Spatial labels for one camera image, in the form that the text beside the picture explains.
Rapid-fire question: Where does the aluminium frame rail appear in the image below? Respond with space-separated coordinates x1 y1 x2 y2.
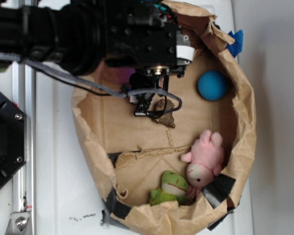
4 60 37 235

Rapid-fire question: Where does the pink plush bunny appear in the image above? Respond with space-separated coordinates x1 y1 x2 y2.
180 130 224 199

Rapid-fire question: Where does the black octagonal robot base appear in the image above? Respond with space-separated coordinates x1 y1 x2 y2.
0 91 26 190

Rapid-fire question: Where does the grey braided cable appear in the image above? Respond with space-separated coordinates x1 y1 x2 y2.
0 51 183 115

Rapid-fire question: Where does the brown rock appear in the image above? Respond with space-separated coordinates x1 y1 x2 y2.
152 99 175 128

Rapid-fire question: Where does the green plush frog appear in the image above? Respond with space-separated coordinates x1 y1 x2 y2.
149 171 189 206

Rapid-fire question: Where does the blue dimpled foam ball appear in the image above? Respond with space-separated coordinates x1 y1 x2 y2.
197 70 228 101

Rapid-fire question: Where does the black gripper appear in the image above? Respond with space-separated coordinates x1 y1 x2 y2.
105 0 195 77

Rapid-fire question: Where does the blue painter tape strip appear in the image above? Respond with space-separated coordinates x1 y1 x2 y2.
226 30 244 58

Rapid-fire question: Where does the brown paper bag bin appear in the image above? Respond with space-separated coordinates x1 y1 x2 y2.
72 1 256 235

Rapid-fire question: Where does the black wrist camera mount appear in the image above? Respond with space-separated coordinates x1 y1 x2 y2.
122 72 169 118

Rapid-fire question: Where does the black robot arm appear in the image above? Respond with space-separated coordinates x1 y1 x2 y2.
0 0 195 76

